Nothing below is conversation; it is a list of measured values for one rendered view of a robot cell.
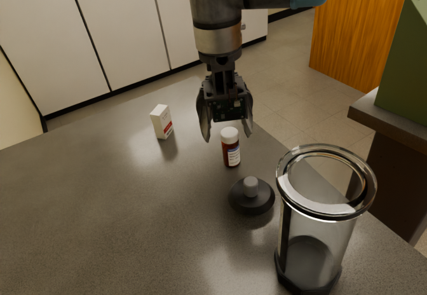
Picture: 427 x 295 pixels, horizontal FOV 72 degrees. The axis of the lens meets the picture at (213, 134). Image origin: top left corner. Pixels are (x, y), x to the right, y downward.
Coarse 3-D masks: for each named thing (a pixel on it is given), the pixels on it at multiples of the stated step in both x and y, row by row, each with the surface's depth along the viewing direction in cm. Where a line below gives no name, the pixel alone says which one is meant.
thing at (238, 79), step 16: (240, 48) 47; (224, 64) 50; (208, 80) 52; (224, 80) 46; (240, 80) 51; (208, 96) 50; (224, 96) 48; (240, 96) 48; (224, 112) 50; (240, 112) 50
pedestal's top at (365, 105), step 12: (372, 96) 82; (360, 108) 78; (372, 108) 78; (360, 120) 79; (372, 120) 76; (384, 120) 73; (396, 120) 73; (408, 120) 72; (384, 132) 75; (396, 132) 72; (408, 132) 70; (420, 132) 69; (408, 144) 71; (420, 144) 68
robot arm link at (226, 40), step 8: (240, 24) 44; (200, 32) 43; (208, 32) 43; (216, 32) 42; (224, 32) 42; (232, 32) 43; (240, 32) 45; (200, 40) 44; (208, 40) 43; (216, 40) 43; (224, 40) 43; (232, 40) 44; (240, 40) 45; (200, 48) 45; (208, 48) 44; (216, 48) 44; (224, 48) 44; (232, 48) 44; (216, 56) 45; (224, 56) 45
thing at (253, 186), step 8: (240, 184) 58; (248, 184) 54; (256, 184) 54; (264, 184) 57; (232, 192) 57; (240, 192) 57; (248, 192) 55; (256, 192) 55; (264, 192) 56; (272, 192) 56; (232, 200) 56; (240, 200) 55; (248, 200) 55; (256, 200) 55; (264, 200) 55; (272, 200) 55; (240, 208) 54; (248, 208) 54; (256, 208) 54; (264, 208) 54
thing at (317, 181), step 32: (288, 160) 36; (320, 160) 38; (352, 160) 35; (288, 192) 32; (320, 192) 41; (352, 192) 36; (320, 224) 32; (352, 224) 33; (288, 256) 40; (320, 256) 36; (320, 288) 42
